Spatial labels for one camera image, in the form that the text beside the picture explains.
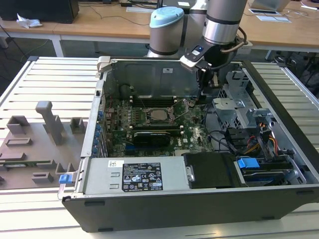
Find metal socket cover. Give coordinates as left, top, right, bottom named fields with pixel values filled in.
left=168, top=99, right=191, bottom=124

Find silver CPU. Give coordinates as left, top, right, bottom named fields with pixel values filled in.
left=151, top=109, right=167, bottom=120

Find black RAM slot bank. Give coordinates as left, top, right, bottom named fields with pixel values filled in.
left=129, top=95, right=178, bottom=107
left=131, top=123, right=185, bottom=132

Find CPU socket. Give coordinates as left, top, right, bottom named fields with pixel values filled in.
left=143, top=106, right=176, bottom=125

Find silver metal drive cage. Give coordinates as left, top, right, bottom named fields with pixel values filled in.
left=211, top=71, right=275, bottom=130

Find white paper sheet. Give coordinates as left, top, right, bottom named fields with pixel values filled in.
left=256, top=14, right=292, bottom=23

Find grey laptop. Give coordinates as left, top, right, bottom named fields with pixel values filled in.
left=249, top=0, right=291, bottom=12

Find green motherboard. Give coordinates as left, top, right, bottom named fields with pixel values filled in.
left=103, top=96, right=217, bottom=158

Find black graphics card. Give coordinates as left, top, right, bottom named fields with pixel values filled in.
left=133, top=131, right=172, bottom=151

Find blue disk carrier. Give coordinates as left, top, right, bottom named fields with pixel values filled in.
left=236, top=156, right=294, bottom=187

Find black plastic shroud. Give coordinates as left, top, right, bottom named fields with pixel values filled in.
left=183, top=152, right=247, bottom=189

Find wooden desk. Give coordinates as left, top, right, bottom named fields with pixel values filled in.
left=0, top=0, right=319, bottom=60

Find open black PC case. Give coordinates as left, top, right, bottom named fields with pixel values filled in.
left=57, top=56, right=319, bottom=234

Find silver power supply unit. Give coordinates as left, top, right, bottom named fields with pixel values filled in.
left=83, top=157, right=195, bottom=194

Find black computer box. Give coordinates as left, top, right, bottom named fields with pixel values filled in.
left=0, top=0, right=80, bottom=24

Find crumpled white paper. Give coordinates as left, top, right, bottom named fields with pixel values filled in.
left=16, top=12, right=43, bottom=28

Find grey parts rack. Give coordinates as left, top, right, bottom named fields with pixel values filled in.
left=0, top=101, right=88, bottom=191

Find green RAM stick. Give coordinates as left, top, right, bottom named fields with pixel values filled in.
left=0, top=161, right=52, bottom=168

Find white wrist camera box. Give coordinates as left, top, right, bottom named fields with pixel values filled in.
left=179, top=44, right=212, bottom=69

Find yellow red power wires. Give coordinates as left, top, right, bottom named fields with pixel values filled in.
left=245, top=121, right=279, bottom=156

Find grey case handle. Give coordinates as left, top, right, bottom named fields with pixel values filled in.
left=96, top=56, right=112, bottom=80

